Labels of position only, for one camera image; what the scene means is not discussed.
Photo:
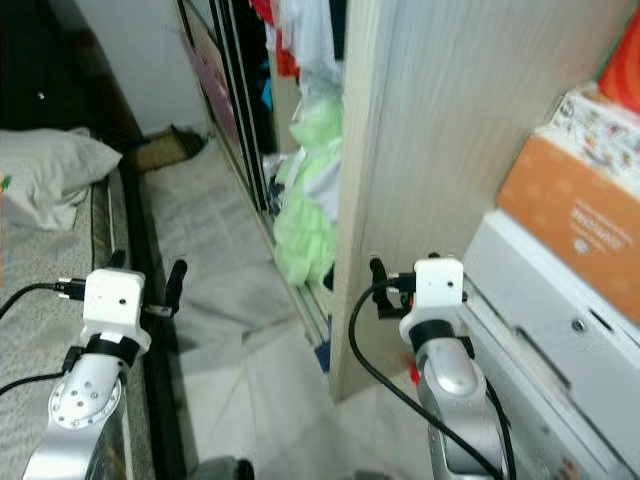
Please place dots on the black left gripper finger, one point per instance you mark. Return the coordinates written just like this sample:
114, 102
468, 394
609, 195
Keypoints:
117, 261
177, 280

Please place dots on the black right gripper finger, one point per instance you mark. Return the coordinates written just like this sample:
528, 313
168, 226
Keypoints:
379, 280
433, 257

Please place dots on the grey floor mat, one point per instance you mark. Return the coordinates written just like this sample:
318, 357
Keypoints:
220, 230

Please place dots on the white quilted mattress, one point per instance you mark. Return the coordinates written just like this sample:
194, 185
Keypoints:
40, 250

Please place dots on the small red floor scrap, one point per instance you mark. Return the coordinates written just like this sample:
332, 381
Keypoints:
414, 375

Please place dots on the dark bed base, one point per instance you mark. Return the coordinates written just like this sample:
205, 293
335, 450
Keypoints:
163, 400

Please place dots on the light green garment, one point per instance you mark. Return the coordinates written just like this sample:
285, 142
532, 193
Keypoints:
305, 230

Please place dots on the dark blue cloth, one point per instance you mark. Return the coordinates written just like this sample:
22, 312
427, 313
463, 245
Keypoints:
323, 358

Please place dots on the white shirt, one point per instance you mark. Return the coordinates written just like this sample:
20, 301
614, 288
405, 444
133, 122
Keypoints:
325, 190

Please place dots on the brown cardboard scratch mat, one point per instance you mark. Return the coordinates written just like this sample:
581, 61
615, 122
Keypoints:
160, 152

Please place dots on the white metal appliance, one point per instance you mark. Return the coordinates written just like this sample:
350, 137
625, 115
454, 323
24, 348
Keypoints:
550, 330

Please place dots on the orange cardboard box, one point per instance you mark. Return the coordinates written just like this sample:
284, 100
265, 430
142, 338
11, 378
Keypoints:
570, 215

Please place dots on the robot left leg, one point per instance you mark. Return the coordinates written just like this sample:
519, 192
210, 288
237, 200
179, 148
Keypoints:
225, 470

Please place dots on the black framed wardrobe sliding door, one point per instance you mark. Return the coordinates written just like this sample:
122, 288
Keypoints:
245, 100

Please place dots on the white floral print box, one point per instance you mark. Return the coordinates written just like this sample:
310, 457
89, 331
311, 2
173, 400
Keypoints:
600, 130

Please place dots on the red hanging garment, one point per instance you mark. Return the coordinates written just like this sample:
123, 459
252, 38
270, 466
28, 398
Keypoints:
285, 62

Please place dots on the pale blue hanging garment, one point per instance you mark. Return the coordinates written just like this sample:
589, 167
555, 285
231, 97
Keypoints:
310, 40

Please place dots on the red orange bag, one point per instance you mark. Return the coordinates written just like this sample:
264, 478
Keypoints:
622, 60

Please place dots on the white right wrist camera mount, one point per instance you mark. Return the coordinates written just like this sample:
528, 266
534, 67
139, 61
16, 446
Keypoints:
440, 283

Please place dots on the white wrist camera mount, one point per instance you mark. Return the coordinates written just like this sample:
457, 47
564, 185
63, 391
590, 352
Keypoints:
440, 283
112, 298

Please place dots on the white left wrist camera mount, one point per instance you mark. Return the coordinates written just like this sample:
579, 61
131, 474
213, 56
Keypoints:
112, 298

